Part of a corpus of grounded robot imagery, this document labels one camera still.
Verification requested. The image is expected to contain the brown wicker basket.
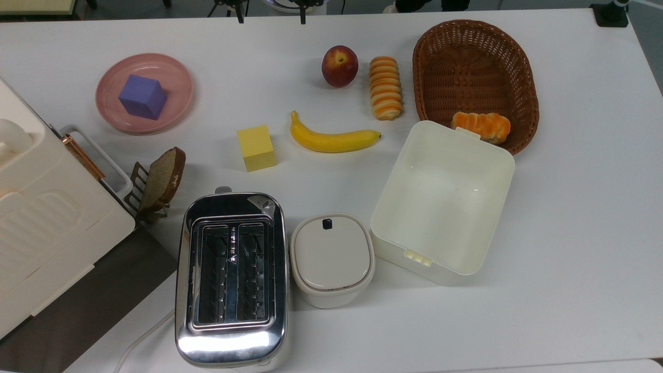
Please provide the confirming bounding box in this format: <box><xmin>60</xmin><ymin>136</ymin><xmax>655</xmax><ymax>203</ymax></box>
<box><xmin>412</xmin><ymin>20</ymin><xmax>540</xmax><ymax>155</ymax></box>

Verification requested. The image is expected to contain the striped spiral bread roll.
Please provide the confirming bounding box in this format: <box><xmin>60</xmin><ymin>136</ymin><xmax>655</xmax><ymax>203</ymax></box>
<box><xmin>369</xmin><ymin>56</ymin><xmax>403</xmax><ymax>121</ymax></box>

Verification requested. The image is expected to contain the purple cube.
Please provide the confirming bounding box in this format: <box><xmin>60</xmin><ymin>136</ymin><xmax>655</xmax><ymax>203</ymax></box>
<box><xmin>118</xmin><ymin>74</ymin><xmax>168</xmax><ymax>121</ymax></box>

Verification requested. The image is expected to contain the pink ceramic plate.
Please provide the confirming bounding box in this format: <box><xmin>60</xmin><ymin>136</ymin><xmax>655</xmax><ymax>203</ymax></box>
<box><xmin>95</xmin><ymin>53</ymin><xmax>194</xmax><ymax>135</ymax></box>

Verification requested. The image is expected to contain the orange glazed bread loaf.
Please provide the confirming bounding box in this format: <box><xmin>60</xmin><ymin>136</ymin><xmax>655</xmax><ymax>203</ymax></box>
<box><xmin>451</xmin><ymin>111</ymin><xmax>511</xmax><ymax>145</ymax></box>

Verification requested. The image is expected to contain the white toaster power cable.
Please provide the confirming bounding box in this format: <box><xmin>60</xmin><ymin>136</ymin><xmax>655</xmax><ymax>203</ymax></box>
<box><xmin>113</xmin><ymin>309</ymin><xmax>176</xmax><ymax>373</ymax></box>

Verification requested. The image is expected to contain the copper cabinet door handle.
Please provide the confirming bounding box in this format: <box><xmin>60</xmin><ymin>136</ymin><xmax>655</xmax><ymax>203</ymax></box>
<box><xmin>63</xmin><ymin>134</ymin><xmax>106</xmax><ymax>180</ymax></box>

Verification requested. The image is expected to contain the beige desk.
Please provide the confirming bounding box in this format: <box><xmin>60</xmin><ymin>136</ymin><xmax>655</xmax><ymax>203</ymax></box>
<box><xmin>0</xmin><ymin>0</ymin><xmax>77</xmax><ymax>17</ymax></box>

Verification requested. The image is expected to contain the silver two-slot toaster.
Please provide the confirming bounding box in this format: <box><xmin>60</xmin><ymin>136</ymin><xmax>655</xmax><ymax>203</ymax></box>
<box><xmin>175</xmin><ymin>186</ymin><xmax>291</xmax><ymax>369</ymax></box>

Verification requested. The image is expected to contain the black tripod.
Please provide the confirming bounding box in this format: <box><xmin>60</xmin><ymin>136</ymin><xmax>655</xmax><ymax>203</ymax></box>
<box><xmin>207</xmin><ymin>0</ymin><xmax>250</xmax><ymax>24</ymax></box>

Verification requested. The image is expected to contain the yellow banana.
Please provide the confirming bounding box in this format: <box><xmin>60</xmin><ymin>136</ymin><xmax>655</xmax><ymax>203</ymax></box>
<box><xmin>290</xmin><ymin>110</ymin><xmax>382</xmax><ymax>153</ymax></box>

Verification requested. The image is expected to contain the white drawer handle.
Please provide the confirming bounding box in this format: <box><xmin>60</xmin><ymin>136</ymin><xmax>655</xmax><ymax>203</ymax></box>
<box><xmin>59</xmin><ymin>124</ymin><xmax>134</xmax><ymax>202</ymax></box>

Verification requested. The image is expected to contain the yellow cube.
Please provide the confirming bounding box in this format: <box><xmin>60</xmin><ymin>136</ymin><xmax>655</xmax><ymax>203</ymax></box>
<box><xmin>237</xmin><ymin>125</ymin><xmax>277</xmax><ymax>173</ymax></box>

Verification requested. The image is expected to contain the cream plastic open box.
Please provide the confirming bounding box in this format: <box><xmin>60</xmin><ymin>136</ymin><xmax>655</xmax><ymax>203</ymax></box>
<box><xmin>370</xmin><ymin>120</ymin><xmax>516</xmax><ymax>286</ymax></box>

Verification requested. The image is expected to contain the brown bread slice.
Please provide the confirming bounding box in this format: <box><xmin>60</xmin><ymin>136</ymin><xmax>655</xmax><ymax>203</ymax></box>
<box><xmin>139</xmin><ymin>147</ymin><xmax>186</xmax><ymax>212</ymax></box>

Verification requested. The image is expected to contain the small cream lidded bin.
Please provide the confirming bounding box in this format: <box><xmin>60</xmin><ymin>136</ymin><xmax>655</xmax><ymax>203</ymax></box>
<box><xmin>290</xmin><ymin>213</ymin><xmax>376</xmax><ymax>309</ymax></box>

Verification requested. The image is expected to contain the red apple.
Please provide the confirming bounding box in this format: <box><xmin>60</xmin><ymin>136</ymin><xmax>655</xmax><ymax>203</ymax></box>
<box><xmin>321</xmin><ymin>45</ymin><xmax>359</xmax><ymax>88</ymax></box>

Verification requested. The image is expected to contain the cream toy cabinet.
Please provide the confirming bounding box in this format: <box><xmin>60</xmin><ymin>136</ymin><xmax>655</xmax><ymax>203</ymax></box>
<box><xmin>0</xmin><ymin>77</ymin><xmax>136</xmax><ymax>340</ymax></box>

